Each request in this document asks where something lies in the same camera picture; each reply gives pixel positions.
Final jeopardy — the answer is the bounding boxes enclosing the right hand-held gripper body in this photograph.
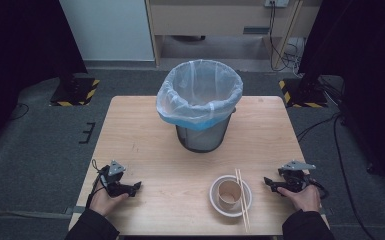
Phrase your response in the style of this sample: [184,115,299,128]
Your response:
[277,160,317,194]

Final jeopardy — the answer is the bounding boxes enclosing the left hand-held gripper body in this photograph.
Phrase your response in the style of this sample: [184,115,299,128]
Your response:
[98,160,130,198]

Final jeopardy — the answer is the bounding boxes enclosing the brown paper cup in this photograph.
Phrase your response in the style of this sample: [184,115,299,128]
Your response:
[216,179,243,212]

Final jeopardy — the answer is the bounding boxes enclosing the white bowl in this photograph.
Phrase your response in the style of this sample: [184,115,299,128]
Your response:
[209,174,254,219]

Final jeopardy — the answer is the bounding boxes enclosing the black mesh trash can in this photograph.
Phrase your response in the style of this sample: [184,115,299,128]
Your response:
[174,107,237,154]

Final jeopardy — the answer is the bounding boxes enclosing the translucent blue trash bag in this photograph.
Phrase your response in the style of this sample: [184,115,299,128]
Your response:
[155,59,244,132]

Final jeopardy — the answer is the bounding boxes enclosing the person's right hand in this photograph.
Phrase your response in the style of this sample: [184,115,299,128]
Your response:
[276,184,322,213]

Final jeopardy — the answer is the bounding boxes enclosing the person's left hand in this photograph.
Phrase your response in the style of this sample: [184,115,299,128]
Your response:
[89,185,130,217]

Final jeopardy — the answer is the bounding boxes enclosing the black hazard-striped stand base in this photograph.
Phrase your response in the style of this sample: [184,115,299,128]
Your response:
[278,77,330,109]
[49,76,101,108]

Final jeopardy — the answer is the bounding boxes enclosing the black curtain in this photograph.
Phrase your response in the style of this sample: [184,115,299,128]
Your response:
[297,0,385,199]
[0,0,88,154]

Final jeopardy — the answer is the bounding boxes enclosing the light wooden desk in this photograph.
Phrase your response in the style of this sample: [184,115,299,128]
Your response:
[145,0,324,68]

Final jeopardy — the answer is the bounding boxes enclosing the right hand-held gripper cable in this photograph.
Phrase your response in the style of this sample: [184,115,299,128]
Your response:
[307,174,330,201]

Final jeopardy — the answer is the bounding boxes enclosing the long black floor cable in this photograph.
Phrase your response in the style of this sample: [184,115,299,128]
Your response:
[332,114,378,240]

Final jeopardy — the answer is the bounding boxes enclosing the hanging black cables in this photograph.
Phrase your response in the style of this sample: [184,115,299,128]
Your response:
[267,2,303,73]

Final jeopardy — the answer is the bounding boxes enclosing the white wall outlet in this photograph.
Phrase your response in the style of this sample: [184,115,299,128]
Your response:
[264,0,290,9]

